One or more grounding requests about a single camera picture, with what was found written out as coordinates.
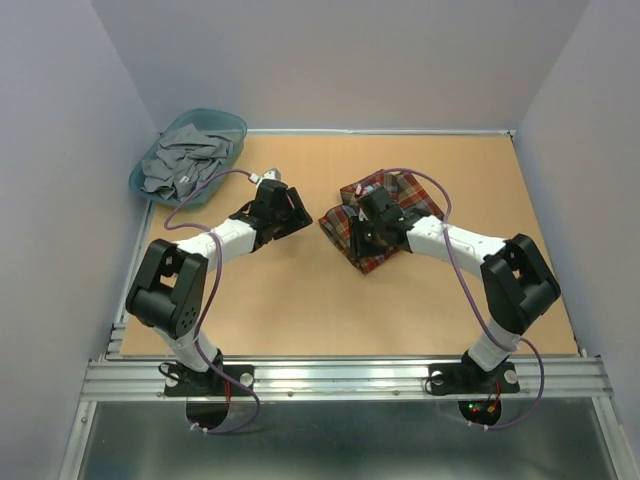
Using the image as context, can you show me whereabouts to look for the plaid long sleeve shirt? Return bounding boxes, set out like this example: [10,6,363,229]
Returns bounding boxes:
[318,171,444,274]

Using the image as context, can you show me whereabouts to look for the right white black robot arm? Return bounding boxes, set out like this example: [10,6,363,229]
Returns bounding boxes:
[349,186,561,392]

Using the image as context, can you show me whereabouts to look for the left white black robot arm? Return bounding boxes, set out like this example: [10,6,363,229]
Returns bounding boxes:
[125,178,312,397]

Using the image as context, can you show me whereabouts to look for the grey long sleeve shirt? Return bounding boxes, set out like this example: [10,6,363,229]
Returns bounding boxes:
[140,124,234,201]

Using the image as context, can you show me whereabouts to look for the teal plastic basket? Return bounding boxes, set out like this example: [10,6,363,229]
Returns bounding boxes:
[128,108,247,208]

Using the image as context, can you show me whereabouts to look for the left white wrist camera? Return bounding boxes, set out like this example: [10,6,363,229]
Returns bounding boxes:
[249,168,282,185]

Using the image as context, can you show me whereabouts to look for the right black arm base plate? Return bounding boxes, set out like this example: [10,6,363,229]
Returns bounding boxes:
[425,362,520,396]

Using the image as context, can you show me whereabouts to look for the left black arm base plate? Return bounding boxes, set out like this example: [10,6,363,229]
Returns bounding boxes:
[158,362,254,399]

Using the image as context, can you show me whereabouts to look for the aluminium front rail frame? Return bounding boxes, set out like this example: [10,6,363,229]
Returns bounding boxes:
[57,199,626,480]

